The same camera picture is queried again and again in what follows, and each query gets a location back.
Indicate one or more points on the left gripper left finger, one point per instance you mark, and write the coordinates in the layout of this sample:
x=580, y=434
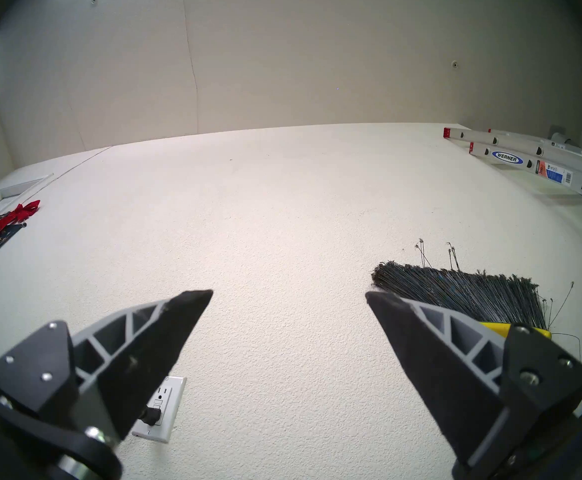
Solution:
x=121, y=364

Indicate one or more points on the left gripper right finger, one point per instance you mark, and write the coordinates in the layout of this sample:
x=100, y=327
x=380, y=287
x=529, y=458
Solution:
x=451, y=379

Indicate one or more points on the yellow broom black bristles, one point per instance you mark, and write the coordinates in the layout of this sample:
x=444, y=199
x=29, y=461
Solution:
x=471, y=289

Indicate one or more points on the flag decoration with red bow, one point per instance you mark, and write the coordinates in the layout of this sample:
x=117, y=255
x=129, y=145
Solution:
x=1, y=229

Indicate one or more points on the aluminium extension ladder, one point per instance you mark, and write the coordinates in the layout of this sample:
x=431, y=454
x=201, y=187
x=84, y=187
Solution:
x=521, y=159

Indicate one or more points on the white wall outlet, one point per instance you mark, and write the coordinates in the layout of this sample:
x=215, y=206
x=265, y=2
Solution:
x=169, y=420

